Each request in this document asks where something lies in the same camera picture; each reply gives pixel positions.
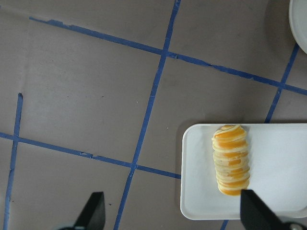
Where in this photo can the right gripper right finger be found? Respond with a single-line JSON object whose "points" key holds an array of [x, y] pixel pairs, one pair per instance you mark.
{"points": [[256, 215]]}

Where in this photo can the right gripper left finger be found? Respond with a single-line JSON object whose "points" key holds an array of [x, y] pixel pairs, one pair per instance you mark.
{"points": [[92, 216]]}

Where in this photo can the striped orange bread roll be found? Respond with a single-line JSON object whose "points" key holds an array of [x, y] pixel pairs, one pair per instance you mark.
{"points": [[230, 156]]}

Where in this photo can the cream round plate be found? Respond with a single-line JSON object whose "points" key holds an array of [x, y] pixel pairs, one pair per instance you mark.
{"points": [[298, 22]]}

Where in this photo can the white rectangular tray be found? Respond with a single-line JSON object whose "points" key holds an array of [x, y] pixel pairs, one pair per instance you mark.
{"points": [[278, 171]]}

